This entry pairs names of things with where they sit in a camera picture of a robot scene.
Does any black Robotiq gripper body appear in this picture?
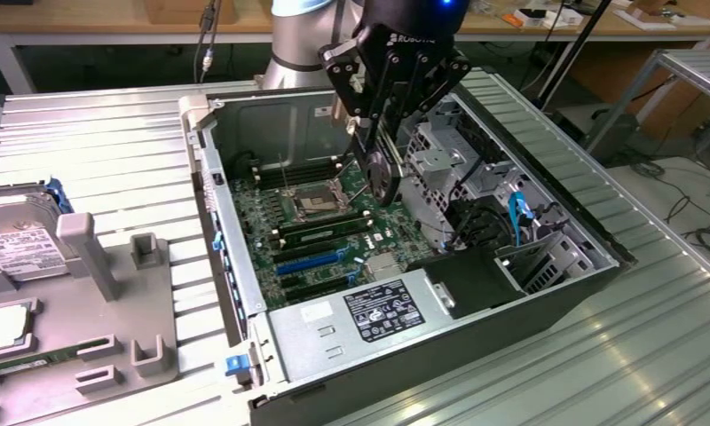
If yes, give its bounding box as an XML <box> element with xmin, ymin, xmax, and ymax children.
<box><xmin>352</xmin><ymin>0</ymin><xmax>470</xmax><ymax>59</ymax></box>

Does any graphics card with black fan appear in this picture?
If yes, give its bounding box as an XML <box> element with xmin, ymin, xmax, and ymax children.
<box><xmin>328</xmin><ymin>99</ymin><xmax>404</xmax><ymax>208</ymax></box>

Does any orange and white box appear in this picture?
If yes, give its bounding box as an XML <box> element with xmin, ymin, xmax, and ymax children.
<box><xmin>500</xmin><ymin>10</ymin><xmax>546</xmax><ymax>30</ymax></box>

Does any silver perforated drive cage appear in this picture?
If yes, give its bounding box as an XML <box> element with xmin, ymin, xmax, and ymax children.
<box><xmin>398</xmin><ymin>106</ymin><xmax>511</xmax><ymax>232</ymax></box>

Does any black slanted pole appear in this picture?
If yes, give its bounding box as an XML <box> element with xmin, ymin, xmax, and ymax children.
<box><xmin>534</xmin><ymin>0</ymin><xmax>615</xmax><ymax>108</ymax></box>

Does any thin metal locking lever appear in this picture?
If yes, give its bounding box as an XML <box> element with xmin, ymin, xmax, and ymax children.
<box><xmin>275</xmin><ymin>153</ymin><xmax>291</xmax><ymax>197</ymax></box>

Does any metal socket cover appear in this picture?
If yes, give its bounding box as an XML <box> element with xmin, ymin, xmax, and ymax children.
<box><xmin>327</xmin><ymin>158</ymin><xmax>368</xmax><ymax>209</ymax></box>

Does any CPU socket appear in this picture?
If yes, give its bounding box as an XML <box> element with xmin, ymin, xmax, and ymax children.
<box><xmin>286</xmin><ymin>179</ymin><xmax>355</xmax><ymax>223</ymax></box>

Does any dark RAM stick in slot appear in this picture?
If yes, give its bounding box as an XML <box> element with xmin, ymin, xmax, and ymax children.
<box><xmin>279</xmin><ymin>216</ymin><xmax>372</xmax><ymax>248</ymax></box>

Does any green motherboard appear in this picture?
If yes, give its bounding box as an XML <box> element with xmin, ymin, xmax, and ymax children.
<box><xmin>228</xmin><ymin>163</ymin><xmax>444</xmax><ymax>312</ymax></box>

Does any flat white box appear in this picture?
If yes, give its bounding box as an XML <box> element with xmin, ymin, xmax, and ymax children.
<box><xmin>610</xmin><ymin>4</ymin><xmax>680</xmax><ymax>32</ymax></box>

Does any silver chipset heat sink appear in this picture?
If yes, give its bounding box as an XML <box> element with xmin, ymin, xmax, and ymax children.
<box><xmin>364</xmin><ymin>254</ymin><xmax>407</xmax><ymax>275</ymax></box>

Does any blue expansion slot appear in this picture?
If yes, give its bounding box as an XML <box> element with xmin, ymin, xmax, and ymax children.
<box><xmin>275</xmin><ymin>258</ymin><xmax>340</xmax><ymax>276</ymax></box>

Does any long wooden desk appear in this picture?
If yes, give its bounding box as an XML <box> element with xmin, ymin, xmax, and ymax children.
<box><xmin>0</xmin><ymin>0</ymin><xmax>710</xmax><ymax>45</ymax></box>

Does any black plastic shroud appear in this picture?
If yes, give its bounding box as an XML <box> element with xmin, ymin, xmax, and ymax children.
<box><xmin>420</xmin><ymin>247</ymin><xmax>526</xmax><ymax>320</ymax></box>

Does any silver disk bay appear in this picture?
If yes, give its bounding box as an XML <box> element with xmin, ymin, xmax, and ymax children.
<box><xmin>492</xmin><ymin>229</ymin><xmax>606</xmax><ymax>295</ymax></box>

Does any long black expansion slot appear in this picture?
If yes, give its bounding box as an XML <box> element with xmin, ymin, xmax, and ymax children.
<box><xmin>280</xmin><ymin>280</ymin><xmax>343</xmax><ymax>302</ymax></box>

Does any silver power supply unit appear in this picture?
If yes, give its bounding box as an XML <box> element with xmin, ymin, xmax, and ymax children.
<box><xmin>264</xmin><ymin>271</ymin><xmax>455</xmax><ymax>385</ymax></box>

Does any open black PC case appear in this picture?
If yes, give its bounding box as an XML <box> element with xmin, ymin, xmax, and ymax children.
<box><xmin>175</xmin><ymin>77</ymin><xmax>638</xmax><ymax>426</ymax></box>

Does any blue case latch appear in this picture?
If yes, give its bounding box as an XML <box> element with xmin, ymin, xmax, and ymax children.
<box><xmin>222</xmin><ymin>354</ymin><xmax>247</xmax><ymax>379</ymax></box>

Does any grey plastic parts rack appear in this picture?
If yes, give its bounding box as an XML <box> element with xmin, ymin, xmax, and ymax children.
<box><xmin>0</xmin><ymin>211</ymin><xmax>182</xmax><ymax>426</ymax></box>

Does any silver CPU chip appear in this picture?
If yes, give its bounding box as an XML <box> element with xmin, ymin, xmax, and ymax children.
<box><xmin>0</xmin><ymin>304</ymin><xmax>37</xmax><ymax>352</ymax></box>

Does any green RAM stick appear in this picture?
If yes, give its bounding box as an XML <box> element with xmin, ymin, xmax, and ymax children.
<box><xmin>0</xmin><ymin>341</ymin><xmax>104</xmax><ymax>375</ymax></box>

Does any hanging cable with plug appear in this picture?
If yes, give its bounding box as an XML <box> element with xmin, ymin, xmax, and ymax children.
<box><xmin>195</xmin><ymin>0</ymin><xmax>223</xmax><ymax>83</ymax></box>

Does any black box under frame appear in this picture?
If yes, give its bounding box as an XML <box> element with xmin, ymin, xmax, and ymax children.
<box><xmin>551</xmin><ymin>104</ymin><xmax>640</xmax><ymax>166</ymax></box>

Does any light blue SATA wire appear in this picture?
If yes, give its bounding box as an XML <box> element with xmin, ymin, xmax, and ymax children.
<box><xmin>506</xmin><ymin>190</ymin><xmax>535</xmax><ymax>248</ymax></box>

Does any grey metal frame table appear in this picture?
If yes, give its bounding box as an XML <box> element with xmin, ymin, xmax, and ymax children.
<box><xmin>583</xmin><ymin>47</ymin><xmax>710</xmax><ymax>154</ymax></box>

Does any hard disk with blue bracket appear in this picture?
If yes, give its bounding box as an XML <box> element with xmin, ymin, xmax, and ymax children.
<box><xmin>0</xmin><ymin>179</ymin><xmax>75</xmax><ymax>283</ymax></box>

